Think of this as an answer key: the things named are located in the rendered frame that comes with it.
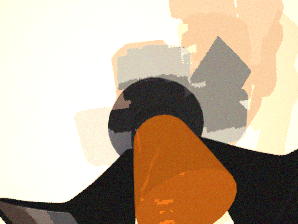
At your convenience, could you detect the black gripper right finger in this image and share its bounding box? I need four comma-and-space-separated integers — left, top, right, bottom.
198, 137, 298, 224

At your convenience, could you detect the orange knob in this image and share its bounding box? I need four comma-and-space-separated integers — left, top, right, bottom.
134, 115, 237, 224

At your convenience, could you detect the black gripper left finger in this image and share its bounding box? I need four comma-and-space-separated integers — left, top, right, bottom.
0, 149, 136, 224

